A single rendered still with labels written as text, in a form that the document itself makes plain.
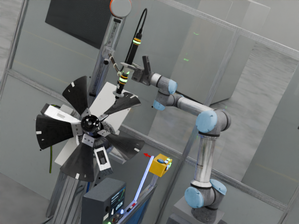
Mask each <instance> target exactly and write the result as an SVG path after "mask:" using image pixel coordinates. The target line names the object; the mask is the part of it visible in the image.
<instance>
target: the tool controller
mask: <svg viewBox="0 0 299 224"><path fill-rule="evenodd" d="M125 190H126V182H124V181H120V180H115V179H111V178H105V179H104V180H103V181H101V182H100V183H99V184H98V185H96V186H95V187H94V188H92V189H91V190H90V191H88V192H87V193H86V194H84V195H83V197H82V207H81V224H108V222H110V223H111V224H116V223H117V222H118V221H119V220H120V219H121V218H122V217H123V213H122V214H120V212H121V209H123V210H124V203H125ZM114 206H115V211H114V215H113V216H112V217H111V218H110V210H111V208H112V207H114ZM117 213H119V217H118V218H116V215H117ZM113 217H114V218H115V221H114V222H113V223H112V218H113Z"/></svg>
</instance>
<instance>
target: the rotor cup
mask: <svg viewBox="0 0 299 224"><path fill-rule="evenodd" d="M89 122H92V124H91V125H90V124H89ZM98 127H99V129H98ZM81 128H82V131H83V134H87V135H89V136H91V137H92V138H94V140H98V139H100V138H101V137H102V136H100V135H98V134H97V132H99V131H101V130H104V127H103V124H102V123H101V122H100V121H99V119H98V118H97V117H96V116H95V115H86V116H85V117H83V119H82V120H81ZM87 132H89V134H88V133H87Z"/></svg>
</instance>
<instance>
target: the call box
mask: <svg viewBox="0 0 299 224"><path fill-rule="evenodd" d="M158 159H162V160H164V163H165V161H166V160H167V159H168V157H166V156H164V155H162V154H159V155H158V156H157V157H155V158H154V159H153V160H152V163H151V165H150V168H149V172H151V173H153V174H155V175H157V176H159V177H162V176H163V175H164V174H165V173H166V172H167V171H168V169H169V168H168V169H167V170H166V171H165V168H166V167H167V166H168V165H169V164H170V163H171V162H172V159H170V160H169V161H168V162H167V164H164V163H160V162H159V161H158Z"/></svg>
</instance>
